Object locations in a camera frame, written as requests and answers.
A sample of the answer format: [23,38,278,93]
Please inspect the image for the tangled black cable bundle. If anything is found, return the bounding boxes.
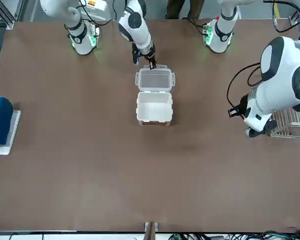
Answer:
[169,226,300,240]

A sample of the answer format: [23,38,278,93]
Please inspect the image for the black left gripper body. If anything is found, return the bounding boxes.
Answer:
[238,94,250,119]

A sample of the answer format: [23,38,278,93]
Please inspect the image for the blue rolled cloth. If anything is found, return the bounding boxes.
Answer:
[0,96,15,146]

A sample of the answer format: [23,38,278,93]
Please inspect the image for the white control box yellow label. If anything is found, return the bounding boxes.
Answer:
[86,0,108,13]

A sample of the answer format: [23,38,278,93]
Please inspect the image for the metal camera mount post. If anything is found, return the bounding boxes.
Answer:
[143,221,159,240]

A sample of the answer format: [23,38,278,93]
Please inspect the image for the white plastic preservation box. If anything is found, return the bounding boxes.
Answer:
[135,91,174,128]

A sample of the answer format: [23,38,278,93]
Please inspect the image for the person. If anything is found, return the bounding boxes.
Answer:
[164,0,205,20]

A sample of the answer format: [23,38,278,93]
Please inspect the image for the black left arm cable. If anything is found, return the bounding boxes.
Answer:
[226,62,264,110]

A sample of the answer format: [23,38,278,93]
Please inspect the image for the aluminium frame post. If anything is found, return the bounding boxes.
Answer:
[0,0,23,30]

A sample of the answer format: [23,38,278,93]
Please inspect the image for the black cable silver connector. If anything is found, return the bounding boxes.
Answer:
[263,0,300,33]

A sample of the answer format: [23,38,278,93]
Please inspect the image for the translucent plastic box lid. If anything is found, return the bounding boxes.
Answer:
[134,63,177,94]

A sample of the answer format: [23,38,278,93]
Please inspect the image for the white wire rack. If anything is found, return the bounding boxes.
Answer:
[269,107,300,139]

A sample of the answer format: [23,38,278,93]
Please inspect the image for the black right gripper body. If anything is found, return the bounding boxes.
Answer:
[145,48,157,63]

